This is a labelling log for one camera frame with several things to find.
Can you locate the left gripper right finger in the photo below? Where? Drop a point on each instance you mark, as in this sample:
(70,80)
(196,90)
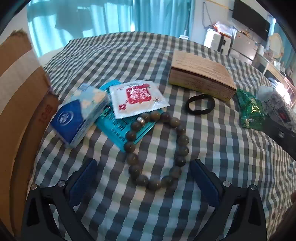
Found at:
(249,221)

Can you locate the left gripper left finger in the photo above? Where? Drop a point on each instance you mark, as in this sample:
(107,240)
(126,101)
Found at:
(38,222)

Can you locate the silver patterned pouch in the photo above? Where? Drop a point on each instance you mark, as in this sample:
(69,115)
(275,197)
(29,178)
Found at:
(275,107)

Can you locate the green snack packet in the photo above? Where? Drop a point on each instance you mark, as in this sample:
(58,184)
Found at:
(252,114)

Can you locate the kraft paper box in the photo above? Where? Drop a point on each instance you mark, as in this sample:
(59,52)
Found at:
(200,74)

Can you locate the teal card packet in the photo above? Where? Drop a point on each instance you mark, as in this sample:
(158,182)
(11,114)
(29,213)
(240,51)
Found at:
(116,129)

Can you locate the blue tissue pack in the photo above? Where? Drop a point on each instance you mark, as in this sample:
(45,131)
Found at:
(80,111)

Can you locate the white red sachet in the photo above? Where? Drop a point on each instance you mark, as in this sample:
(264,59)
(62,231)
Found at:
(134,98)

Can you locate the person right hand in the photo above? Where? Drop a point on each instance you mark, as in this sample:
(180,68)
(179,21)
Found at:
(293,197)

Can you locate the wooden desk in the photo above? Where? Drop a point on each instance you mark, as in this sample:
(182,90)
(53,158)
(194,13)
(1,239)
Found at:
(264,66)

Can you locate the oval vanity mirror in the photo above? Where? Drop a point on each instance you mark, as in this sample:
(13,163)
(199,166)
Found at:
(276,45)

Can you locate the silver mini fridge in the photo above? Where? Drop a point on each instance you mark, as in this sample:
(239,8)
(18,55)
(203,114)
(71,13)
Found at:
(243,48)

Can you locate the white suitcase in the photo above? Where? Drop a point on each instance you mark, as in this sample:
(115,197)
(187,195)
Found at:
(217,42)

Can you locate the brown cardboard box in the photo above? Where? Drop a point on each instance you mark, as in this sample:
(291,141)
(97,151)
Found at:
(27,106)

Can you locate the teal curtain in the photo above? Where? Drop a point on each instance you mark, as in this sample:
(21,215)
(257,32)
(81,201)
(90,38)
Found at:
(52,24)

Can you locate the black wall television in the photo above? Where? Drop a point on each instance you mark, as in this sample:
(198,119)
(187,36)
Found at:
(251,19)

